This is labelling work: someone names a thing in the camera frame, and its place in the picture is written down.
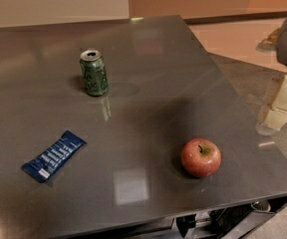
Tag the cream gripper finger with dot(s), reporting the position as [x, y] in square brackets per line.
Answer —
[273, 114]

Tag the red apple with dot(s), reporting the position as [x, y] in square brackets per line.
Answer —
[200, 157]

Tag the blue rxbar wrapper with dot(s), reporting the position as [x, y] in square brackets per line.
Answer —
[48, 162]

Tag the dark drawer under table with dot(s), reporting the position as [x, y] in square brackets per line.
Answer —
[235, 222]

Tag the green soda can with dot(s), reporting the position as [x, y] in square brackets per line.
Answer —
[94, 72]

